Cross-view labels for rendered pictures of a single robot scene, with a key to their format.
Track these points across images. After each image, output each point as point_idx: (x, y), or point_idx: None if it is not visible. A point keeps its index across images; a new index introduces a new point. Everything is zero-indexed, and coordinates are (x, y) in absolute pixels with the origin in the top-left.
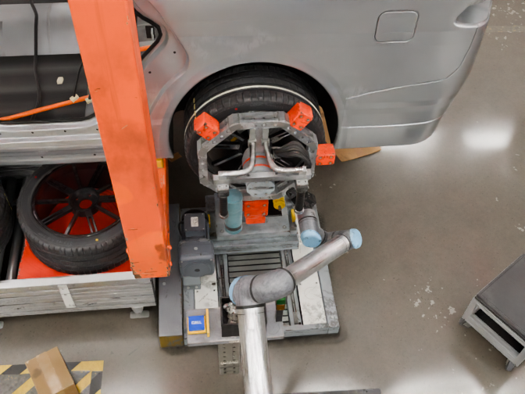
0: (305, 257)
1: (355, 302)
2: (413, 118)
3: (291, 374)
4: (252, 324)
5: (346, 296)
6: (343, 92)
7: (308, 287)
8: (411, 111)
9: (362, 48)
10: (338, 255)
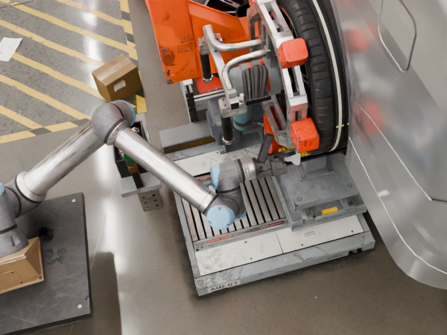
0: (153, 149)
1: (245, 313)
2: (395, 217)
3: (146, 257)
4: (82, 129)
5: (250, 302)
6: (352, 86)
7: (243, 251)
8: (394, 202)
9: (369, 31)
10: (184, 197)
